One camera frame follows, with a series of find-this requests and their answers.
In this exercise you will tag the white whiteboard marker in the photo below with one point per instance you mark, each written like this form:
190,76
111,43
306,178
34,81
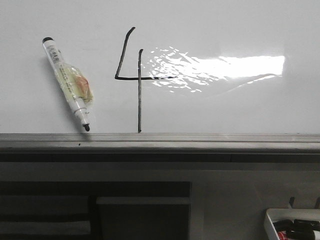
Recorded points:
72,82

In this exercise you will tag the dark cabinet with white edge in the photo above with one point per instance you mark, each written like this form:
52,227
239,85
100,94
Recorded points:
144,218

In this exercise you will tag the white plastic tray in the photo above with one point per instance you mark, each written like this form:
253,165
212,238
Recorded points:
273,215

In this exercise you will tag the red-capped marker in tray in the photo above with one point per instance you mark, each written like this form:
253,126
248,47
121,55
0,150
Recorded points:
282,235

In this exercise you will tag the black marker in tray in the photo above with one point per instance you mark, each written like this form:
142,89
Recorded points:
299,229

